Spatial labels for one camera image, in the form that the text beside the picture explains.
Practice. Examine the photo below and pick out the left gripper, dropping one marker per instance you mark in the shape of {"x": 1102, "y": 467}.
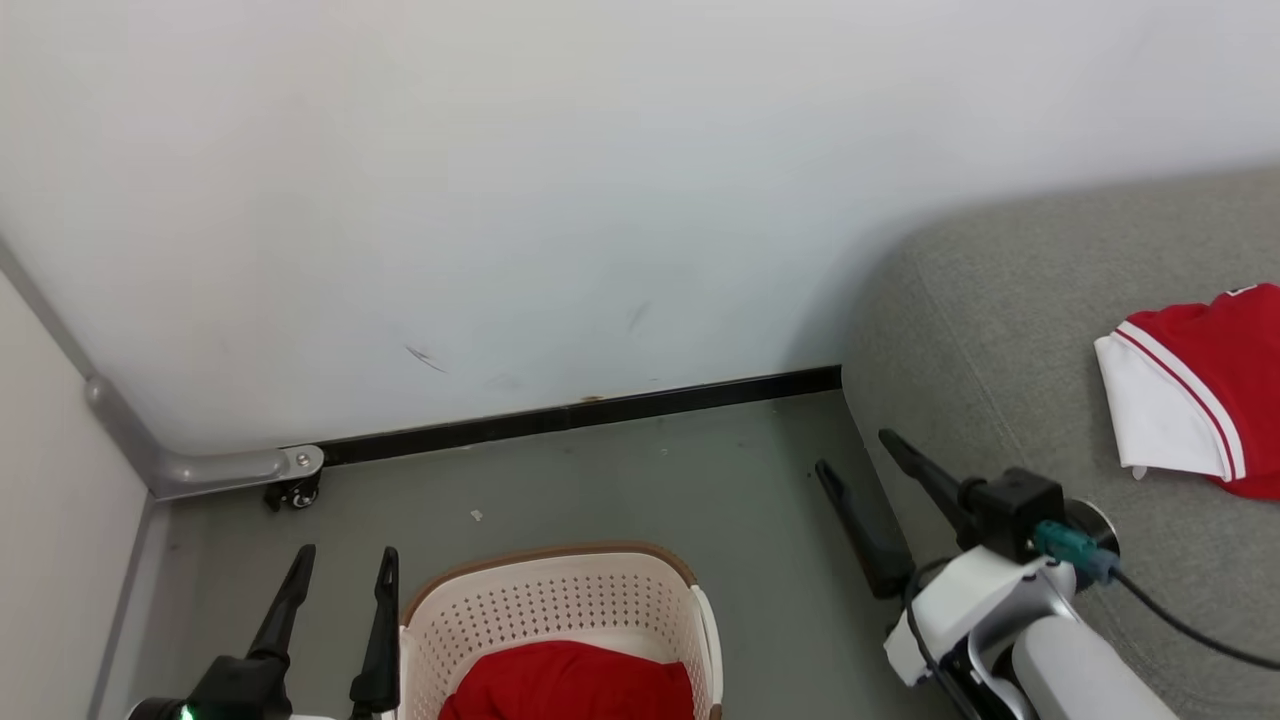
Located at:
{"x": 240, "y": 690}

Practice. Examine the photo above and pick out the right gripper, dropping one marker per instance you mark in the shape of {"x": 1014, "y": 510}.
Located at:
{"x": 965, "y": 600}

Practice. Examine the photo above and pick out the plain red garment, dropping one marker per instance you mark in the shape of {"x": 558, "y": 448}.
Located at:
{"x": 570, "y": 685}

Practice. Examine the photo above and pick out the red white striped jersey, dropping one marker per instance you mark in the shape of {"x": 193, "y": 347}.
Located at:
{"x": 1210, "y": 370}

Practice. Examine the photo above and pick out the grey fabric sofa seat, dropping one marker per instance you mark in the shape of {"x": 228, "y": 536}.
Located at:
{"x": 1000, "y": 350}

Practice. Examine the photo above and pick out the white perforated brown-rimmed laundry basket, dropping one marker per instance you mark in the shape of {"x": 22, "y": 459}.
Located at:
{"x": 560, "y": 600}

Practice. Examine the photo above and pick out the small black caster wheel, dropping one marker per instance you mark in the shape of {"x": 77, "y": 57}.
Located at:
{"x": 300, "y": 493}

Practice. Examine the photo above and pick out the black baseboard strip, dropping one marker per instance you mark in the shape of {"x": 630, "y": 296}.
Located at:
{"x": 600, "y": 410}

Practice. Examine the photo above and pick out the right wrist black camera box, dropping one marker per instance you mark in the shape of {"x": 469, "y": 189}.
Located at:
{"x": 1015, "y": 505}

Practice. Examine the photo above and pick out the grey metal frame foot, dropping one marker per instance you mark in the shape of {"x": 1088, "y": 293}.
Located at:
{"x": 220, "y": 468}

